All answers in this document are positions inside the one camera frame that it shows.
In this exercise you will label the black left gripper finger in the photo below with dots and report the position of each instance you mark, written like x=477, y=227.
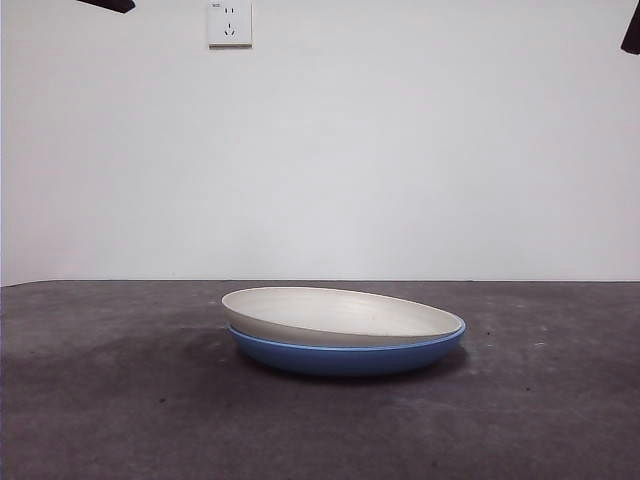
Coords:
x=117, y=5

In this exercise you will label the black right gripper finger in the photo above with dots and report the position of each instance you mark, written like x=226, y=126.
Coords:
x=633, y=37

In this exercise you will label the white round plate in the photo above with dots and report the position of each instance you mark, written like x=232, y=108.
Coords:
x=340, y=312

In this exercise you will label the blue round plate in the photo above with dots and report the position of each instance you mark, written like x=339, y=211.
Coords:
x=350, y=360

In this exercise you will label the white wall socket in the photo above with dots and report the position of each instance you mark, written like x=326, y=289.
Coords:
x=230, y=25

